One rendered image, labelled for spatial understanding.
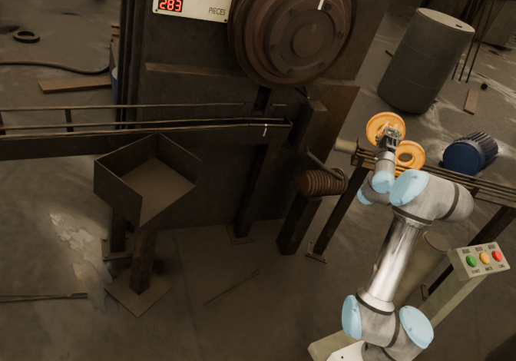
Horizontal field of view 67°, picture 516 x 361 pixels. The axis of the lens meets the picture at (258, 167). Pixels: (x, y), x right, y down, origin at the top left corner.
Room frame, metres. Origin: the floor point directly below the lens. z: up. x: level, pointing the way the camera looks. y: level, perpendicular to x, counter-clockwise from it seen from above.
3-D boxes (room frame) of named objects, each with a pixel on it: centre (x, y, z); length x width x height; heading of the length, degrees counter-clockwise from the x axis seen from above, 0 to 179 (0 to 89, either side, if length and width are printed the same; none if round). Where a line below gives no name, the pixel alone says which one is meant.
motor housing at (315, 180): (1.48, -0.31, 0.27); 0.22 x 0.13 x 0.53; 122
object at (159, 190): (0.94, 0.33, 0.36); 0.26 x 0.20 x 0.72; 157
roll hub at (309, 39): (1.33, -0.01, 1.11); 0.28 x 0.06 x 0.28; 122
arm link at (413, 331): (0.76, -0.59, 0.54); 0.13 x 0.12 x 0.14; 93
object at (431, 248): (1.27, -0.81, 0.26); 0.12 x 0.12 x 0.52
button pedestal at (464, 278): (1.16, -0.93, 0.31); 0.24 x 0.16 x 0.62; 122
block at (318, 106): (1.55, -0.15, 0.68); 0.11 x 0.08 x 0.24; 32
